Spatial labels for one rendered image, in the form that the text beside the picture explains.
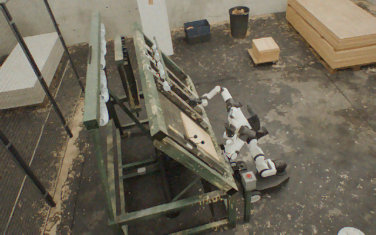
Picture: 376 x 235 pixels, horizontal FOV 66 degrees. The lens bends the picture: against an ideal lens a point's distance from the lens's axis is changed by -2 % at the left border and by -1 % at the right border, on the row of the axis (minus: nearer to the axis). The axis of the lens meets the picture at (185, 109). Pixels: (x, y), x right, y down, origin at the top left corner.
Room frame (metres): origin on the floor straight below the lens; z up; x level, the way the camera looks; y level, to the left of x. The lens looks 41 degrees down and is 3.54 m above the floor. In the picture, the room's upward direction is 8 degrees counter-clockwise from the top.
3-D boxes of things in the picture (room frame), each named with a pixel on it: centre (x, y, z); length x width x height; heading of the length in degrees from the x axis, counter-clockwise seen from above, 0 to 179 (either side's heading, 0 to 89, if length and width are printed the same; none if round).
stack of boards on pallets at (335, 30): (5.75, -3.43, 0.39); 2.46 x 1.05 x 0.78; 1
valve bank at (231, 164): (2.24, -0.44, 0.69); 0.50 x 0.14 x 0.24; 7
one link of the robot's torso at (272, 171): (2.36, -0.95, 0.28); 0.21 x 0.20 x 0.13; 97
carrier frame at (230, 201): (2.74, 0.41, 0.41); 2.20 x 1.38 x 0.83; 7
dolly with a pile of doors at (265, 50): (5.42, -1.83, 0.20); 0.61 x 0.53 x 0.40; 1
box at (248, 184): (1.82, -0.56, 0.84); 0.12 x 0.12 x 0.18; 7
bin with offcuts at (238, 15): (6.71, -1.62, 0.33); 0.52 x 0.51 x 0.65; 1
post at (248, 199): (1.82, -0.56, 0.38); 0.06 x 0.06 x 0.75; 7
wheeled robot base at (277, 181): (2.35, -0.92, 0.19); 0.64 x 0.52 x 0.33; 97
